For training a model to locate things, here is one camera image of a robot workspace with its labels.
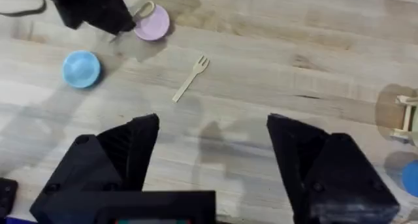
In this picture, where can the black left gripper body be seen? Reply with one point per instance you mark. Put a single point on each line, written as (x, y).
(75, 0)

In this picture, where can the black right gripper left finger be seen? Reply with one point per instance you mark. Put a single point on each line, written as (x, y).
(107, 162)

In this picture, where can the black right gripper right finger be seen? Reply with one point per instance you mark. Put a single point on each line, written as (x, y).
(330, 178)

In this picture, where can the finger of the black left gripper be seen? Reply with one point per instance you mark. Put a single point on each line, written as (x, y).
(74, 21)
(114, 20)

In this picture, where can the wooden spoon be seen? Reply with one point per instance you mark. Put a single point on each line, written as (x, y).
(143, 10)

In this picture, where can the blue bowl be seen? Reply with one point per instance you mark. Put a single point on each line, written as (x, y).
(81, 69)

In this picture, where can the blue cup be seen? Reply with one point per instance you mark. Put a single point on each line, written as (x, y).
(411, 180)

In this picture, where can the wooden cup stand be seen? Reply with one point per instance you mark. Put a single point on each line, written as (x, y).
(390, 109)

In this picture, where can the wooden fork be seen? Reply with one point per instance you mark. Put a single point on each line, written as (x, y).
(192, 76)

